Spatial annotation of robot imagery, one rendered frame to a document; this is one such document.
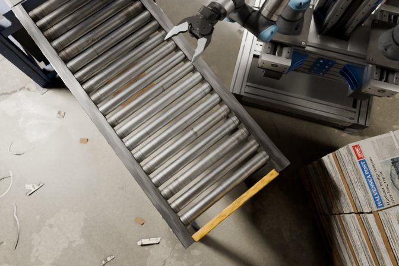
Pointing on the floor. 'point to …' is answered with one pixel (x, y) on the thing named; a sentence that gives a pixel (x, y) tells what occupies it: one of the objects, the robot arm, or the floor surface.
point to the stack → (361, 164)
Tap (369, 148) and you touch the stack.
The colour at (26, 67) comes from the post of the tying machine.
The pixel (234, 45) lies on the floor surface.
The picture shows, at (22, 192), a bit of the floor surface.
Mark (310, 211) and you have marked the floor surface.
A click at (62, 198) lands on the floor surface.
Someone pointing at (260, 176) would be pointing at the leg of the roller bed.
